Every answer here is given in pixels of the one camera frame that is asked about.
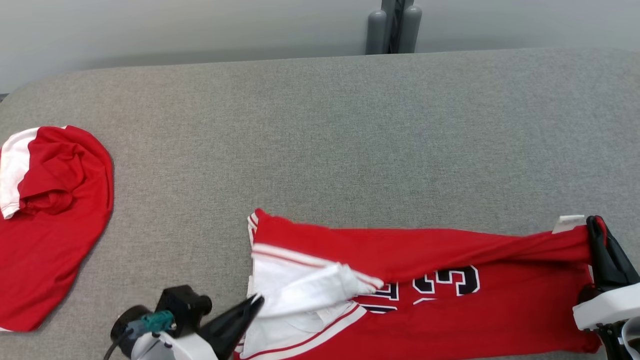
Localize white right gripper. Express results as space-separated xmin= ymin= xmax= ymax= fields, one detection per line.
xmin=572 ymin=215 xmax=640 ymax=332

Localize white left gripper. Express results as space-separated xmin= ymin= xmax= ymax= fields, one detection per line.
xmin=131 ymin=294 xmax=265 ymax=360

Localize red basketball jersey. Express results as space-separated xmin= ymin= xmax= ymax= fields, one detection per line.
xmin=235 ymin=208 xmax=608 ymax=360

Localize red white shorts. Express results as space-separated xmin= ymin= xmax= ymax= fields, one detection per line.
xmin=0 ymin=125 xmax=115 ymax=332

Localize black cable with teal plug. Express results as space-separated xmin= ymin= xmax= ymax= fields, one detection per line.
xmin=104 ymin=310 xmax=176 ymax=360

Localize grey metal partition post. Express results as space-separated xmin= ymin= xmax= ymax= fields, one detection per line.
xmin=365 ymin=0 xmax=423 ymax=55

